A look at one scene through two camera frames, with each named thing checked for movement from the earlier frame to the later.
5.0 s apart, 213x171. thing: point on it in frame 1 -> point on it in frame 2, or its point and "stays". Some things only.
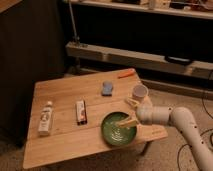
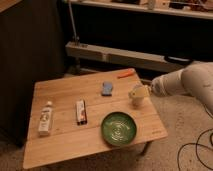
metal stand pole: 76,38 stays
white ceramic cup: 140,91 stays
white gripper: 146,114 -> 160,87
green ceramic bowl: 114,134 stays
